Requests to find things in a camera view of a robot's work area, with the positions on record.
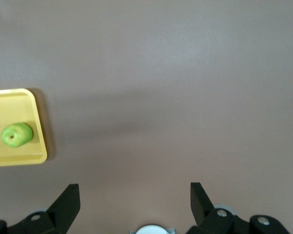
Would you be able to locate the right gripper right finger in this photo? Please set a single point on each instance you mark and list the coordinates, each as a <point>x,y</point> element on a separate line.
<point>210,221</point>

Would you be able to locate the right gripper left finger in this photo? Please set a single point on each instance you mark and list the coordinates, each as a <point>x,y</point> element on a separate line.
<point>61,209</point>

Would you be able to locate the green apple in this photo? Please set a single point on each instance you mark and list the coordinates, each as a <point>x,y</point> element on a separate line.
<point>17,135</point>

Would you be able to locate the yellow plastic tray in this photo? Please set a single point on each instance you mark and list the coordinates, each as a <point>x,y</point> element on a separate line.
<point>12,107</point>

